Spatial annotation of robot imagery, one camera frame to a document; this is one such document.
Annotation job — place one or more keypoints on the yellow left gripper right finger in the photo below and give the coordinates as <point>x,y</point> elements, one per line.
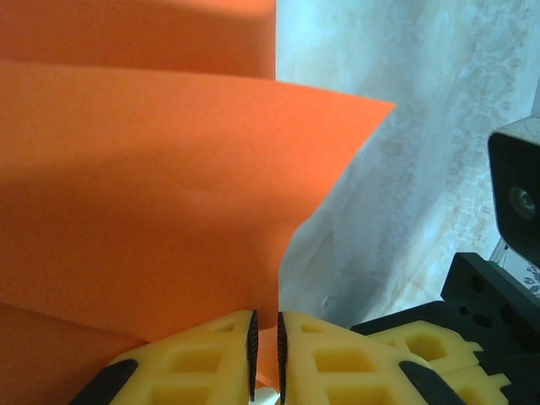
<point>337,367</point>

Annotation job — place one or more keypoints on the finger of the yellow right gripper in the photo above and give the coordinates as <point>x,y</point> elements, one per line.
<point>460,352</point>
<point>476,388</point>

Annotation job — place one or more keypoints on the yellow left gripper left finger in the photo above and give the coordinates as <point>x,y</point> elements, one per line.
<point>190,363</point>

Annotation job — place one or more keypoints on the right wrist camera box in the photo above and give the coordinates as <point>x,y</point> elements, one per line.
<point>519,190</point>

